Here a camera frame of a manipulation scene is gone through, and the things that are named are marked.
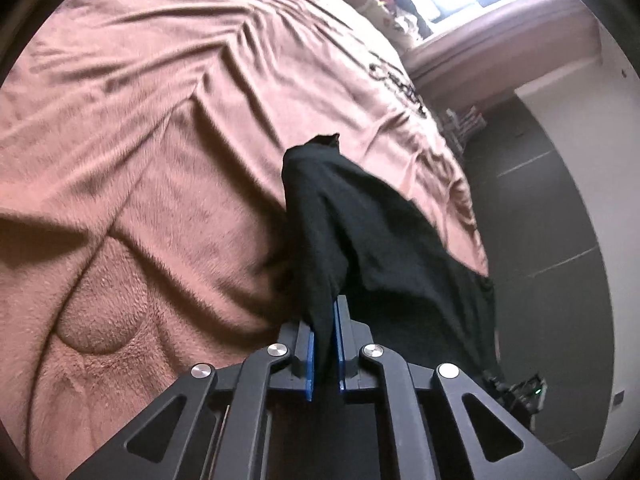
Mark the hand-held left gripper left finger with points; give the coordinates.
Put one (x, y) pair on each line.
(310, 370)

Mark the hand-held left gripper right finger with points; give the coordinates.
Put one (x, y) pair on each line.
(341, 360)

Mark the black pants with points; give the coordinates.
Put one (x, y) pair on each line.
(375, 240)

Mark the grey clutter pile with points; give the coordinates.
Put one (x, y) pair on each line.
(462, 125)

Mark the pink window ledge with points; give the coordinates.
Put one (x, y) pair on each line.
(500, 50)

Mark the wall socket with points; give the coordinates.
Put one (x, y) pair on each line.
(618, 397)

